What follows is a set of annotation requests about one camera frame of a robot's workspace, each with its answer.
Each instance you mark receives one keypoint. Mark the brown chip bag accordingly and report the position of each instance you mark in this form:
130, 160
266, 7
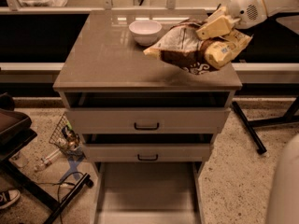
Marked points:
182, 47

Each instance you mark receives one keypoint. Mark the black stand left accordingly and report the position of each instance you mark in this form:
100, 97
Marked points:
45, 114

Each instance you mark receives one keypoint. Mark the grey drawer cabinet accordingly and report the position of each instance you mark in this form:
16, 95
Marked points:
107, 69

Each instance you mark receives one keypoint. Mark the white ceramic bowl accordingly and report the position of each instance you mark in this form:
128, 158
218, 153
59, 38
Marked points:
145, 33

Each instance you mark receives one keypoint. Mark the open bottom drawer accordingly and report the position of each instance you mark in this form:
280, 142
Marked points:
148, 193

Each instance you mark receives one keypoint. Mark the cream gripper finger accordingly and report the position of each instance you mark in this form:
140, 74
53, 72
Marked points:
219, 23
222, 50

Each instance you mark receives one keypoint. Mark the blue tape cross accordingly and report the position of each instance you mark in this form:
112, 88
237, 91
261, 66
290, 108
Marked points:
73, 162

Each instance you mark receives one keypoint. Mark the drawer with handle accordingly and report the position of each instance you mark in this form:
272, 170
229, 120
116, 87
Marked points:
159, 152
147, 120

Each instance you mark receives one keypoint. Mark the wire basket with items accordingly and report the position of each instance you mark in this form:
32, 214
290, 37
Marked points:
64, 138

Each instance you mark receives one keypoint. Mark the black stand right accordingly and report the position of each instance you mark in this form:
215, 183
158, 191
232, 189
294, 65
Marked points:
289, 117

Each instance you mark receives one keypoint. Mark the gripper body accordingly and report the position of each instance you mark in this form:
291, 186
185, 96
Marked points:
246, 10

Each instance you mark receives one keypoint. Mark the black stand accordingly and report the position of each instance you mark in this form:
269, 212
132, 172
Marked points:
289, 117
45, 114

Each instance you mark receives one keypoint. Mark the middle drawer with handle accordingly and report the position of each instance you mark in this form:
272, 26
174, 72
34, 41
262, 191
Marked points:
159, 152

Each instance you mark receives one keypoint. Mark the black and white sneaker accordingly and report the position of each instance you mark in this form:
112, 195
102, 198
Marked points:
8, 197

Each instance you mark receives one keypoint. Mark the top drawer with handle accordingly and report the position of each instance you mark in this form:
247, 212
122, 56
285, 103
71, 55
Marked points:
147, 120

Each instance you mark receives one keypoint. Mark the clear plastic bottle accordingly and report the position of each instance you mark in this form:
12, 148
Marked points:
45, 162

